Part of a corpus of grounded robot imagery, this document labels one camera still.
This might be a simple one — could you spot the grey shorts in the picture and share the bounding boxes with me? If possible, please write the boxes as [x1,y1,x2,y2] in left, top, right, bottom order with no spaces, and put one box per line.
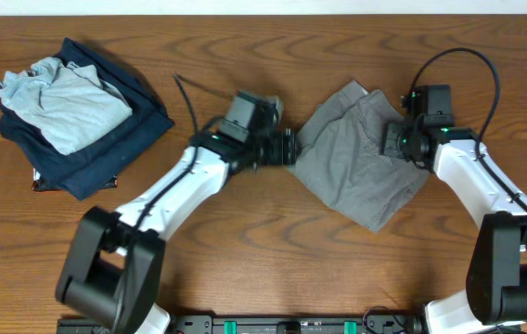
[289,81,430,232]

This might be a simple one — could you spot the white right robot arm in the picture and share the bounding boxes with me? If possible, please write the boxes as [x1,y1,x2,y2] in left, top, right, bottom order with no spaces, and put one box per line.
[381,122,527,333]

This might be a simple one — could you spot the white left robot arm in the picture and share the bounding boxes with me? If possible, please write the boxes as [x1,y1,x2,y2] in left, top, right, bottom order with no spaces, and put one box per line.
[56,129,297,333]

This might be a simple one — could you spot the navy blue folded garment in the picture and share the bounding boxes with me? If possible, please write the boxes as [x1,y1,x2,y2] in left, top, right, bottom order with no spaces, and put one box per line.
[0,38,174,200]

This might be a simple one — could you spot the light grey folded shirt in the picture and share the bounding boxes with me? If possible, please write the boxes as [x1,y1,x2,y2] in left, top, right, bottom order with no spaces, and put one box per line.
[0,58,133,155]

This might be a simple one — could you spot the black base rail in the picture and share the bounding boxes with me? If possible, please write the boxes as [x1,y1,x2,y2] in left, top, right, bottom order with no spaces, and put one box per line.
[57,301,524,334]

